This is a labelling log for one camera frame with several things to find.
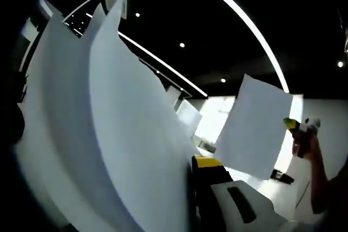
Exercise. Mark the person's dark clothing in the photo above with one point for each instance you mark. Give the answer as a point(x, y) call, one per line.
point(12, 126)

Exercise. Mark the white printing paper sheet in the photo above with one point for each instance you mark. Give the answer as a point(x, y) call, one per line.
point(253, 128)

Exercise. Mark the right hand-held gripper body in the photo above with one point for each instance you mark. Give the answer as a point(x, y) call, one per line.
point(310, 127)

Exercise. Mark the white rolling whiteboard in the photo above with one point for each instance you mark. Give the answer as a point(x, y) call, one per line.
point(190, 118)

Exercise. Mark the black desktop stand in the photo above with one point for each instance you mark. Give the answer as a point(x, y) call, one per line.
point(282, 177)

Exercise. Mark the large bright window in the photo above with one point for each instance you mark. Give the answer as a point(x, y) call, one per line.
point(295, 107)
point(214, 118)

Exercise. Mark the white table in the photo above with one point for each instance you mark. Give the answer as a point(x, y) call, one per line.
point(282, 196)

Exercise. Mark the thin curved ceiling light strip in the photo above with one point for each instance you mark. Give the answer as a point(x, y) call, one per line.
point(163, 63)

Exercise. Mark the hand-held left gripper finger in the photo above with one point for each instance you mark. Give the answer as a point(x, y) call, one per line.
point(225, 204)

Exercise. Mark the long curved ceiling light strip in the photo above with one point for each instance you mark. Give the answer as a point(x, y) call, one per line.
point(244, 18)

